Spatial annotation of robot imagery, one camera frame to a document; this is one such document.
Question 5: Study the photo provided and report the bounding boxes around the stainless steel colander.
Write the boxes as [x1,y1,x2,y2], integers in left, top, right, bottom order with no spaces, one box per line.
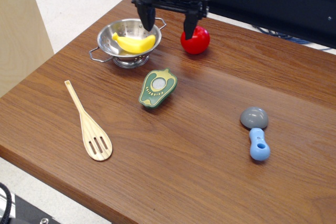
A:
[89,17,166,69]

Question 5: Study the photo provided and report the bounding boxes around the yellow toy banana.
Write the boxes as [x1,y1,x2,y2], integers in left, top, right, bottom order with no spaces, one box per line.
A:
[112,33,156,54]

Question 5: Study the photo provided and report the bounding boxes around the aluminium and black base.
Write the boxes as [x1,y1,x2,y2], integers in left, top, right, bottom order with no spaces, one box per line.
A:
[1,183,59,224]

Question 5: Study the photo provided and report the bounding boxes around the red toy tomato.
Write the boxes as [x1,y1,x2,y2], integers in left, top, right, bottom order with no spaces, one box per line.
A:
[180,26,210,55]

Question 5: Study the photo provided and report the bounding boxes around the blue cables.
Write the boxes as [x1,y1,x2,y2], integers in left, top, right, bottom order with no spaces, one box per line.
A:
[251,24,336,53]

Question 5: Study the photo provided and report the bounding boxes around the light wooden panel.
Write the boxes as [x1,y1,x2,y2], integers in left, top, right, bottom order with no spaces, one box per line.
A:
[1,0,54,95]

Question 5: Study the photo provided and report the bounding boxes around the grey and blue toy scoop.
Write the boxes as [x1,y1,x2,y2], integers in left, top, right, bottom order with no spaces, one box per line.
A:
[240,106,270,161]

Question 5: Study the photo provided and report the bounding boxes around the wooden slotted spatula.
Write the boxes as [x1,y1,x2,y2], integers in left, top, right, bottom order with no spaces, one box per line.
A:
[65,80,113,162]

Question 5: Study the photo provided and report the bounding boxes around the black metal rail frame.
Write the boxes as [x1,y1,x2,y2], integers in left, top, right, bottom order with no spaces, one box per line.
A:
[209,0,335,48]

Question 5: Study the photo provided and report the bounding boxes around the green toy pepper half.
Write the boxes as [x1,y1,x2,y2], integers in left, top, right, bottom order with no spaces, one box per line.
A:
[139,68,177,109]

